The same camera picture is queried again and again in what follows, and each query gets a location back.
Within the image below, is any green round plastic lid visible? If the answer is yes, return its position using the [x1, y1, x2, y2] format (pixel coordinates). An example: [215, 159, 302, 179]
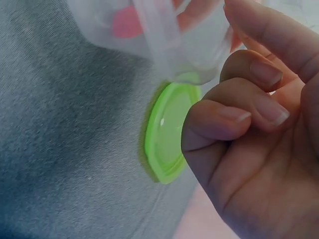
[139, 72, 203, 185]

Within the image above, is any clear plastic container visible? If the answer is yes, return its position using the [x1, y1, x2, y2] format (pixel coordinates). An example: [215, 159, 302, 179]
[67, 0, 235, 87]

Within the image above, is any pink round object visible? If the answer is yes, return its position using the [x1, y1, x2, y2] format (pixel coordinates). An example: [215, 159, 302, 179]
[111, 6, 145, 39]

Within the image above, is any person's right hand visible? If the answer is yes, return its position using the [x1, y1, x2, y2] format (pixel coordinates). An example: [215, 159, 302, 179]
[181, 0, 319, 239]

